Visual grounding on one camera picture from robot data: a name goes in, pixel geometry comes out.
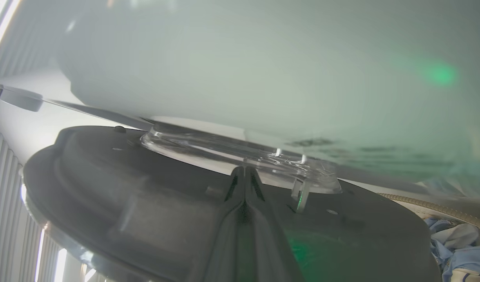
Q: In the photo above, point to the cream garment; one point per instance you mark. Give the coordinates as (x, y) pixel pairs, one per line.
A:
(471, 276)

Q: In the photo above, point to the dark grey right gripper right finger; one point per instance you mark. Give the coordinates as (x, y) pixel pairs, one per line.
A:
(267, 254)

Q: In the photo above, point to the black round washing machine door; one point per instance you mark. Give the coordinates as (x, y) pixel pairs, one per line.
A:
(126, 196)

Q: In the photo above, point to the ceiling light strip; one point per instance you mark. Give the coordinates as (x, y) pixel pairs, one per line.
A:
(4, 21)

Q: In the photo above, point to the blue bear print garment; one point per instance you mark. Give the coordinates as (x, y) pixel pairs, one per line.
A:
(475, 256)

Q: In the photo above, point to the dark grey round fixture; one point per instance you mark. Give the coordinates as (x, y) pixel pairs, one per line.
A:
(20, 100)

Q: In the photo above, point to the cream perforated laundry basket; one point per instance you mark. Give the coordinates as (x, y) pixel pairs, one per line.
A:
(439, 208)

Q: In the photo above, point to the white vertical blinds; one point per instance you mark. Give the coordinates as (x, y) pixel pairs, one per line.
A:
(4, 203)

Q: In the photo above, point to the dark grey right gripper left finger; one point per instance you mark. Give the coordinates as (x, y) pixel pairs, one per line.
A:
(224, 250)

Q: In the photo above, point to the blue orange print garment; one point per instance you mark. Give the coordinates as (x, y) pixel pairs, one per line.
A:
(435, 226)

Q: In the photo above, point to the white front-load washing machine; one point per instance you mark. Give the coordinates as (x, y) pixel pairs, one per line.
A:
(263, 58)

